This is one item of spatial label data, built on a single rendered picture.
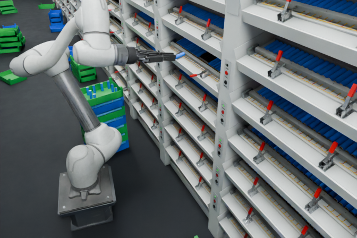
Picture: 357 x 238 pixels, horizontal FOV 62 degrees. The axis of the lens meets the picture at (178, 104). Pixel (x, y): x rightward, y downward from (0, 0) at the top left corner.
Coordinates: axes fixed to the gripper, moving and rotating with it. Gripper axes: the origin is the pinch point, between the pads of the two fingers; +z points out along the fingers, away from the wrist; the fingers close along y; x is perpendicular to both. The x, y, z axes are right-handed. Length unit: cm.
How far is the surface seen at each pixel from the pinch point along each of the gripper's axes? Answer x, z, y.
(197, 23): 14.5, 18.1, -8.6
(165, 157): -91, 34, -38
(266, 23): 28, 9, 45
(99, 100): -56, -10, -68
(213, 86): -7.8, 16.6, 17.2
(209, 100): -20.6, 25.5, 6.2
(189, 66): -7.2, 17.7, -7.3
